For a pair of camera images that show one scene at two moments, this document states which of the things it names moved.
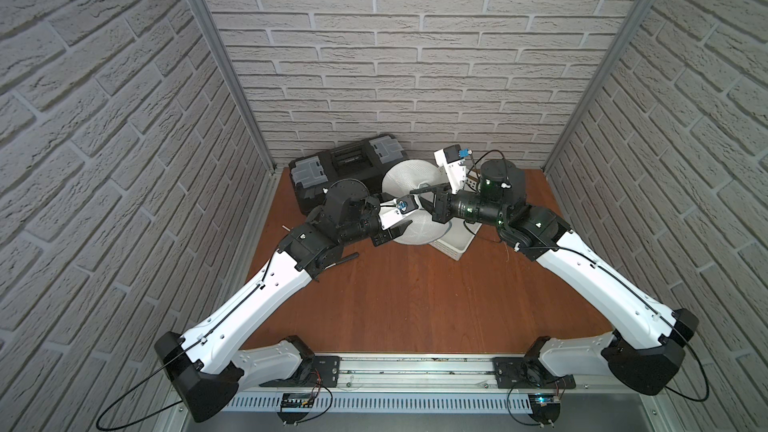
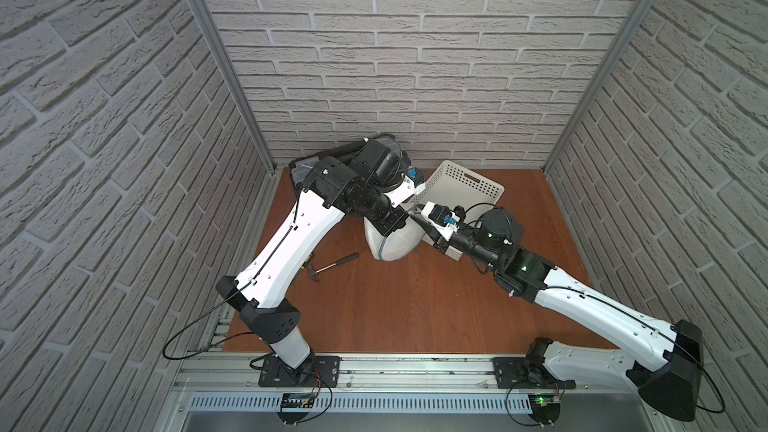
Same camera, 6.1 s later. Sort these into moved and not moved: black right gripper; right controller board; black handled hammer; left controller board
Moved: black right gripper
Not moved: right controller board; black handled hammer; left controller board
